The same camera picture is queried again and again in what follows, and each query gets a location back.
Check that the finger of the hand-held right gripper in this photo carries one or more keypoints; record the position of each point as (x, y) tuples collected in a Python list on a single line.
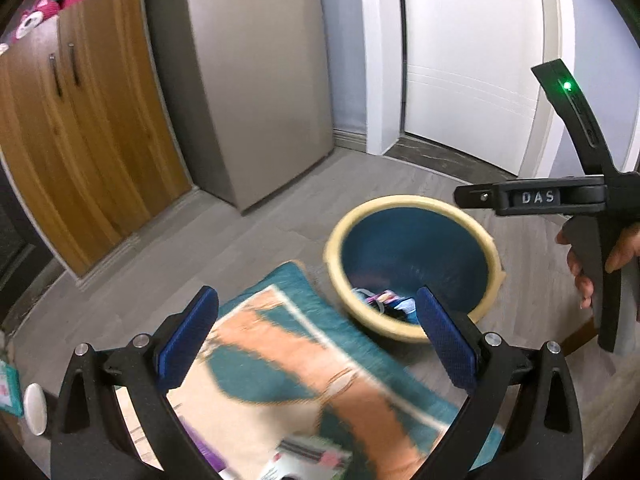
[(537, 196)]

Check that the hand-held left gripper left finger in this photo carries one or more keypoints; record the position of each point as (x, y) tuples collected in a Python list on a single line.
[(187, 340)]

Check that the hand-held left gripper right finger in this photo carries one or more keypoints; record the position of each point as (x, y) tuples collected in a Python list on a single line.
[(447, 340)]

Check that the pink snack packet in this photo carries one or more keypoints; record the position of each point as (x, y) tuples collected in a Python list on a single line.
[(385, 301)]

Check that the blue bin with yellow rim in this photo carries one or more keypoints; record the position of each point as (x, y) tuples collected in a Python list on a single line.
[(425, 250)]

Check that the person's right hand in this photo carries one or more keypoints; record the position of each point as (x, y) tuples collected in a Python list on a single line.
[(580, 280)]

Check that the teal orange printed mat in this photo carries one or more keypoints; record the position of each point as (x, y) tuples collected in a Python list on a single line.
[(280, 360)]

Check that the purple packet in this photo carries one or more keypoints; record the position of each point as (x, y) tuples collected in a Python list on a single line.
[(202, 447)]

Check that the wooden chair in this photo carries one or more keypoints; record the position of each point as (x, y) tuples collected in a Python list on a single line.
[(580, 337)]

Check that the white door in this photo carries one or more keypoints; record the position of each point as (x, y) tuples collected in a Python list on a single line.
[(465, 60)]

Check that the white oval object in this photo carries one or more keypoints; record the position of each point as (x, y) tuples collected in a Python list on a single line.
[(36, 408)]

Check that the wet wipes pack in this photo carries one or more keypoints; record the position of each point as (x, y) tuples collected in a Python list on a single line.
[(10, 387)]

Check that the wooden cabinet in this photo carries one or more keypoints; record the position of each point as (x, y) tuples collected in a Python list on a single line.
[(100, 160)]

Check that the beige refrigerator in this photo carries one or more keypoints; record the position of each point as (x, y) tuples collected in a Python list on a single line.
[(250, 85)]

